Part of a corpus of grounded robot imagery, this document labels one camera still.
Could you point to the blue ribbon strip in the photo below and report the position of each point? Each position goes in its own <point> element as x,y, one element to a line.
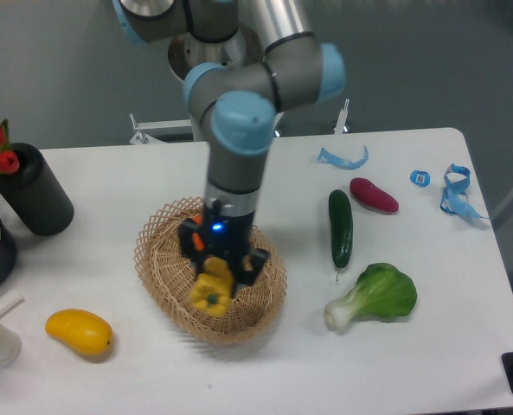
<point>326,157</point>

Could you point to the green bok choy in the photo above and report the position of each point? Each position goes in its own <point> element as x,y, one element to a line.
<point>381,291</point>

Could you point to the yellow mango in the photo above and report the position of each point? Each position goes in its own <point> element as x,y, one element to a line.
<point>81,330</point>

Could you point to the blue tangled ribbon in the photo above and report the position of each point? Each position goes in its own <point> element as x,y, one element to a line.
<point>454,200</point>

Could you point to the orange fruit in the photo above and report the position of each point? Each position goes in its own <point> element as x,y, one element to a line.
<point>195,237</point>

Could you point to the purple sweet potato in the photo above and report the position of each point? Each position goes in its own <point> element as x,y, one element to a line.
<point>373,197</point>

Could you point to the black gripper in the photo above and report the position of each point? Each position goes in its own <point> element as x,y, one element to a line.
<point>225,232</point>

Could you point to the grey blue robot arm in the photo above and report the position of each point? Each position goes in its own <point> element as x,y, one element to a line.
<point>232,106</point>

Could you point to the small blue tape roll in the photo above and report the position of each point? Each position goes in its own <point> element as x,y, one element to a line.
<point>420,178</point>

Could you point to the black cylindrical vase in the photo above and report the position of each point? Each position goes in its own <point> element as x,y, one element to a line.
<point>35,194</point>

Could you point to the white paper piece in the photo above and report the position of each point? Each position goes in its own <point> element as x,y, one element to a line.
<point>9,300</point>

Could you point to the woven wicker basket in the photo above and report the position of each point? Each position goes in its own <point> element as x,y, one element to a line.
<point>168,277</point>

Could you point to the yellow bell pepper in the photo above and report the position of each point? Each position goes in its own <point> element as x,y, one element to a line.
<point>213,289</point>

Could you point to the green cucumber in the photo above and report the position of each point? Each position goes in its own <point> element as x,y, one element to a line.
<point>341,229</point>

